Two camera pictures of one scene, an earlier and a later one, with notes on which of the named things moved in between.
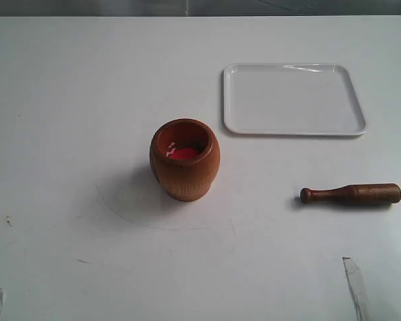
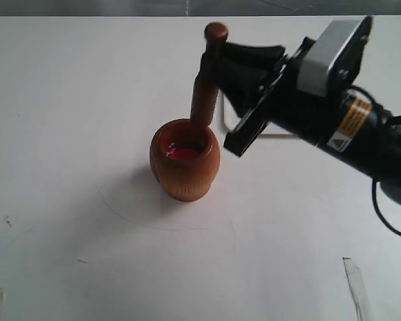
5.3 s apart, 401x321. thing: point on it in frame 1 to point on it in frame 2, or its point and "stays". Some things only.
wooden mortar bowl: [185, 154] stays
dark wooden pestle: [377, 193] to [207, 79]
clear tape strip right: [357, 287] stays
